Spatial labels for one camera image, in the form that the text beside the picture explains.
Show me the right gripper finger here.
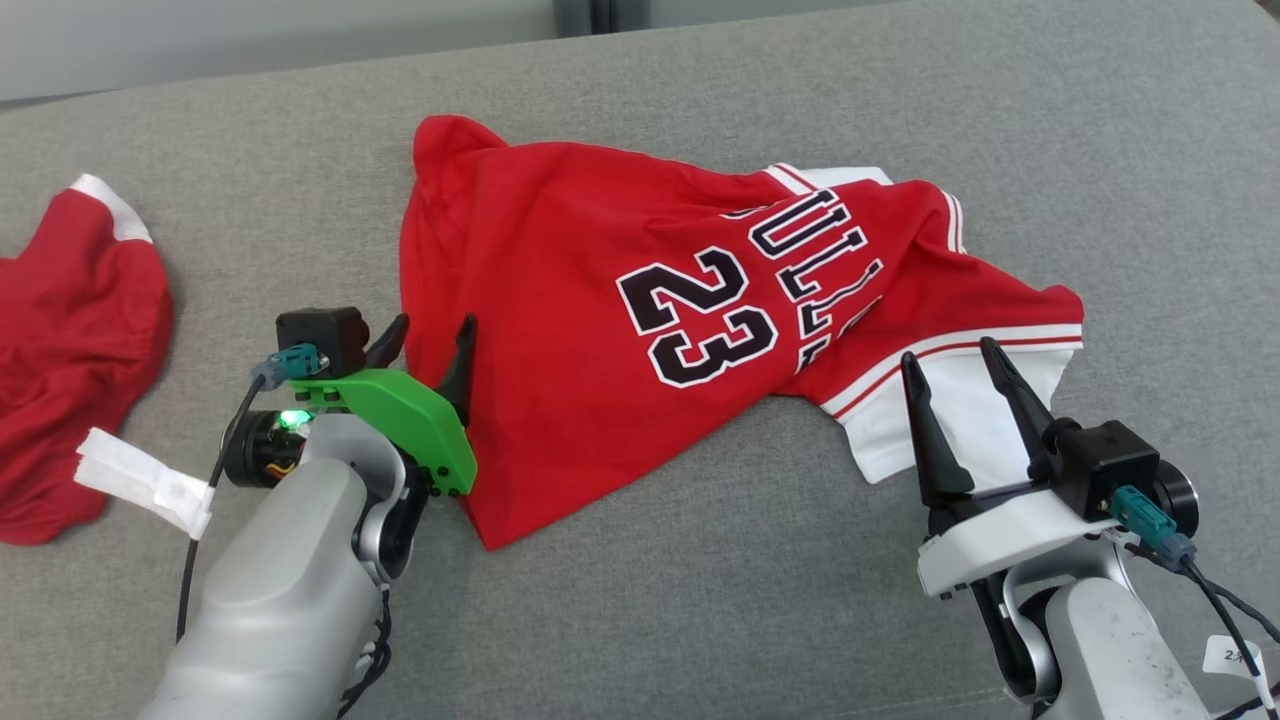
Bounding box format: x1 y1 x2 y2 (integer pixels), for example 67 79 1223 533
900 350 976 509
978 336 1061 481

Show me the white paper cable tag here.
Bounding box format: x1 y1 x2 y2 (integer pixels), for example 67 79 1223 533
75 428 214 541

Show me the teal right camera connector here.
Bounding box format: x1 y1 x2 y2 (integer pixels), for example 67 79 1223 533
1112 486 1198 573

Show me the teal left camera connector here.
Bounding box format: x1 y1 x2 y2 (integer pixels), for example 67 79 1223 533
250 343 329 391

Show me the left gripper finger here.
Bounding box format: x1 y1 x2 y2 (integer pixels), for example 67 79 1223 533
435 313 479 426
365 313 411 371

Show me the black camera cable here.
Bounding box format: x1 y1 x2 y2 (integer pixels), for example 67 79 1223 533
1180 565 1280 720
175 385 266 641

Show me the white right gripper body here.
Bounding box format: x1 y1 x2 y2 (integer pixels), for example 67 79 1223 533
917 485 1121 599

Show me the black left camera cable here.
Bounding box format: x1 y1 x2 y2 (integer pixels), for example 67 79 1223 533
175 385 266 641

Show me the small white numbered label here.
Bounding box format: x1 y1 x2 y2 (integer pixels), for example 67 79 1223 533
1203 635 1266 681

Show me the red Bulls 23 jersey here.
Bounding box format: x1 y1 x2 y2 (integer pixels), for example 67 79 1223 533
398 114 1086 551

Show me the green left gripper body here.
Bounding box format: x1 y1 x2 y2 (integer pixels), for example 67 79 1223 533
290 368 479 498

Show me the teal camera connector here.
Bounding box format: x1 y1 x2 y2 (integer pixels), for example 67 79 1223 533
250 343 329 391
1112 486 1198 573

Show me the black right camera cable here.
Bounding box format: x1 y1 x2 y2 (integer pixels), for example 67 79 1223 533
1180 565 1280 720

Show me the plain red garment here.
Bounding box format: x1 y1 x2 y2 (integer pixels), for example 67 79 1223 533
0 174 176 547

